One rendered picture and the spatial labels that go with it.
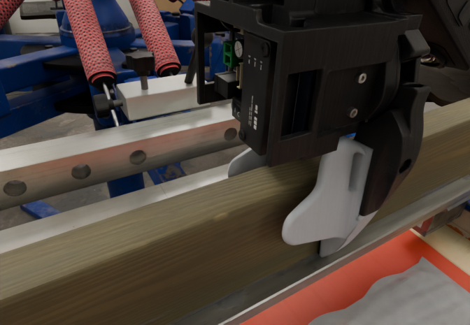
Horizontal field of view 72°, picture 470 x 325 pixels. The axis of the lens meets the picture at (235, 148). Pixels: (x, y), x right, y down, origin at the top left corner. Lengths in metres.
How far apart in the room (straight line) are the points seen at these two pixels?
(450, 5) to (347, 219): 0.12
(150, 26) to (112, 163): 0.35
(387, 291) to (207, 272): 0.24
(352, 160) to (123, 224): 0.12
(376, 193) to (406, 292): 0.22
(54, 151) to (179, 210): 0.29
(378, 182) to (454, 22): 0.09
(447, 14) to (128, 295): 0.20
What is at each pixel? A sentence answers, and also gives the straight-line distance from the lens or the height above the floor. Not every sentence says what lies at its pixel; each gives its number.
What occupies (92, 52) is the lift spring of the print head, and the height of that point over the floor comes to 1.09.
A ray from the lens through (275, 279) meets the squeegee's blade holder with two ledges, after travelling 0.22.
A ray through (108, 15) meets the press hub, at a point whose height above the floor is 1.09.
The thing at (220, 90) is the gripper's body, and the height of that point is 1.19.
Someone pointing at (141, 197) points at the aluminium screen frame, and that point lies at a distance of 0.41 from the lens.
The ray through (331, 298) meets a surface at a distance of 0.37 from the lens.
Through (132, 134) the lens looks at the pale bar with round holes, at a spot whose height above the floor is 1.04.
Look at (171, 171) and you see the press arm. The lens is 0.58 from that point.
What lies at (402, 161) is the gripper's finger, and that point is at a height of 1.17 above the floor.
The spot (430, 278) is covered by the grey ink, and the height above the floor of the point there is 0.96.
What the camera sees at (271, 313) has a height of 0.96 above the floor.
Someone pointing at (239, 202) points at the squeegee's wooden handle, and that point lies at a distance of 0.17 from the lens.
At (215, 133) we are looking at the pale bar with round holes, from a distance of 0.46.
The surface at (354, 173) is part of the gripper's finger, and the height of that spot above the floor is 1.15.
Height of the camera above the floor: 1.25
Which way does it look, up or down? 32 degrees down
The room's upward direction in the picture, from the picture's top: 2 degrees clockwise
